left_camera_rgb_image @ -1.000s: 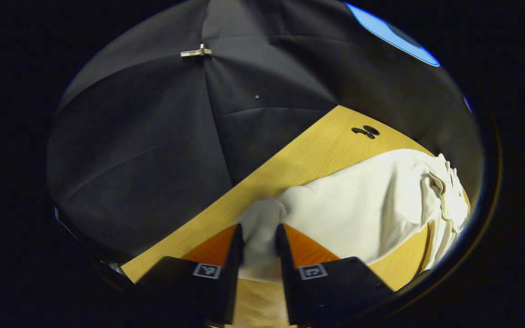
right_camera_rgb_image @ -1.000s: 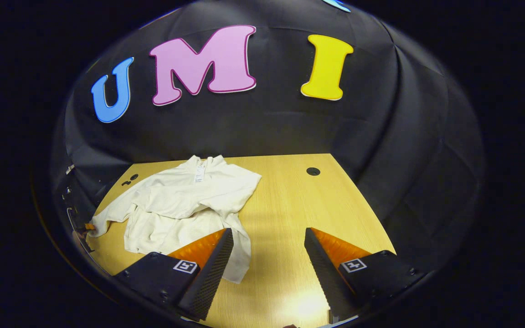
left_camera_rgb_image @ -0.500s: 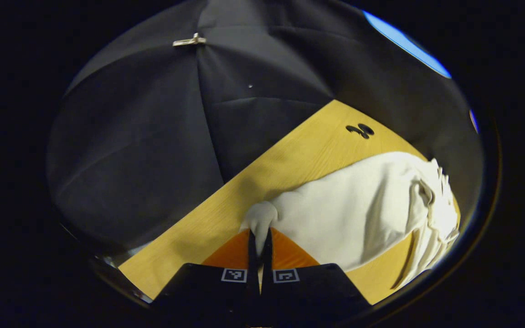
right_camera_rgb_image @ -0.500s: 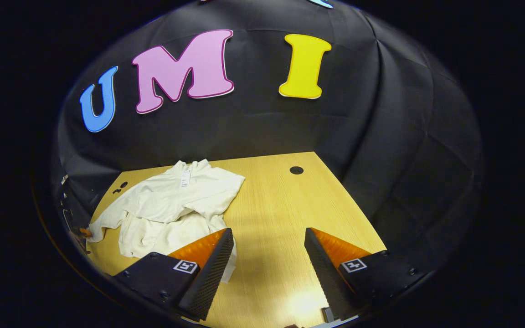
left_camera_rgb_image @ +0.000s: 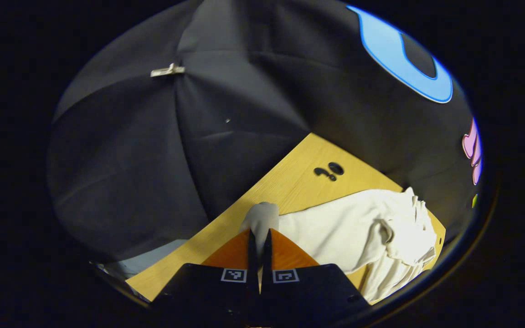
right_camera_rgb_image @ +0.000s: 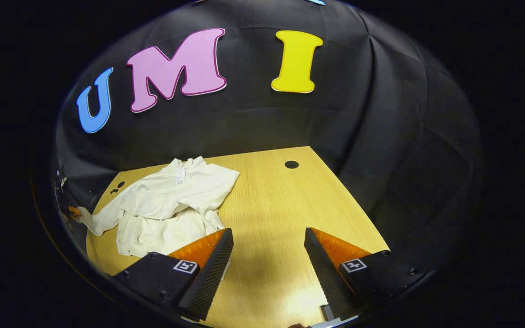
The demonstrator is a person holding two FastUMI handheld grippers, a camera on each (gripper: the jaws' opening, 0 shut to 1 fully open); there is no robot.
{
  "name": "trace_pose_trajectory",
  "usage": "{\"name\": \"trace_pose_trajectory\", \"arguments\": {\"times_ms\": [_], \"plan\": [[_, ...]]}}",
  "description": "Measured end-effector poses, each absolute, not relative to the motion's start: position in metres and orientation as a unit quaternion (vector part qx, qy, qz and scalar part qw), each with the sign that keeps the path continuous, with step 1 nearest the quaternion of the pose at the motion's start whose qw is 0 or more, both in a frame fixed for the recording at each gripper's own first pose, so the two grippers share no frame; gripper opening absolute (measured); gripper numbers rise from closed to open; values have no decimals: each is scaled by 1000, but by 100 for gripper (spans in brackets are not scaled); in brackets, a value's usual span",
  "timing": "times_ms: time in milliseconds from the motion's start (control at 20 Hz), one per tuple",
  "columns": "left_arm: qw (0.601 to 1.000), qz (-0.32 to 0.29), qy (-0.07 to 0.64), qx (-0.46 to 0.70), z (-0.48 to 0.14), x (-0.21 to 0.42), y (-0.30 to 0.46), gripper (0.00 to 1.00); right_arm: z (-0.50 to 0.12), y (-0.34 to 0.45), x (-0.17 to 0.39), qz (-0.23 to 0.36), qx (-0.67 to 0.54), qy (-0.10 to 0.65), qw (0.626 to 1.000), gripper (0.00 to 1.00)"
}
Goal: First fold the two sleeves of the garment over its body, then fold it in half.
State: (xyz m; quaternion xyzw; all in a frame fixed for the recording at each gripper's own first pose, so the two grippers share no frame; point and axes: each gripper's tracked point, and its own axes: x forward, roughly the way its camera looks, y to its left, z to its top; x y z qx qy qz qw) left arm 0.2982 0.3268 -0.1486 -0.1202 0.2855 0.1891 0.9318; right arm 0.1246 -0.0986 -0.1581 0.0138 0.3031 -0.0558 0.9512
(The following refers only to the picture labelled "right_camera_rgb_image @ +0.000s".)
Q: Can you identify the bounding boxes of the white long-sleeved garment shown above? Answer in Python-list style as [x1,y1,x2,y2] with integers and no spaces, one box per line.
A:
[77,156,241,258]

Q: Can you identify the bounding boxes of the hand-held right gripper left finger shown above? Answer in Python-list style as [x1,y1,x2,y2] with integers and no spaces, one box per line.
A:
[112,228,235,322]

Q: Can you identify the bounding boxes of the black backdrop cloth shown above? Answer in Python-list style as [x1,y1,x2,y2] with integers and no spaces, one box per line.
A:
[53,0,482,274]

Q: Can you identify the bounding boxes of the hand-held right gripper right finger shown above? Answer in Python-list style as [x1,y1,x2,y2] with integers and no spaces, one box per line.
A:
[304,227,427,322]

